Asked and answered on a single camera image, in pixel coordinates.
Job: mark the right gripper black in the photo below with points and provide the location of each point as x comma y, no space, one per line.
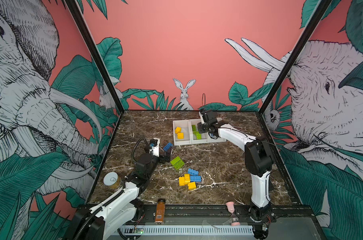
200,125

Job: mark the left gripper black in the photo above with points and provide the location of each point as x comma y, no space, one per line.
167,158

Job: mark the blue lego brick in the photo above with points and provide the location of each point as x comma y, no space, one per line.
167,147
195,178
192,172

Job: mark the large green lego brick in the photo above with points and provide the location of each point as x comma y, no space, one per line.
177,163

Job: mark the green L-shaped lego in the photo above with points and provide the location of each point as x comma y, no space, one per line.
194,129

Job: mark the white three-compartment bin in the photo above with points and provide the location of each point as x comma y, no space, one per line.
186,133

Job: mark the yellow lego brick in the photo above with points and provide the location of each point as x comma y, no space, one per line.
181,181
180,136
186,179
178,130

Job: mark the blue lego brick bottom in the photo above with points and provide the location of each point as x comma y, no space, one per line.
195,178

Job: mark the yellow lego brick lowest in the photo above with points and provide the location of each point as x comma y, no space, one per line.
191,186

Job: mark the small green lego brick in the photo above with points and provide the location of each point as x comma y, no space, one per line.
198,135

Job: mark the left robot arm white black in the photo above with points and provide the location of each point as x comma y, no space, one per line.
104,219

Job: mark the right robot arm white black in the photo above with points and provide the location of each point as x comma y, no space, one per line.
258,159

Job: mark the brown spice bottle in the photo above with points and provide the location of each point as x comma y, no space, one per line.
160,211

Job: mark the tin can silver lid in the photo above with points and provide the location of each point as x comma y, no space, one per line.
112,180

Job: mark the pink hourglass timer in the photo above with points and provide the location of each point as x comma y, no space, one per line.
234,220

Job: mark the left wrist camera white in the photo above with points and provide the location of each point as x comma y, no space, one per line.
154,147

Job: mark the black base frame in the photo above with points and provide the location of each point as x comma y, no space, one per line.
209,212

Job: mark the white perforated rail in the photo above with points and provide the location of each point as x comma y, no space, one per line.
186,230

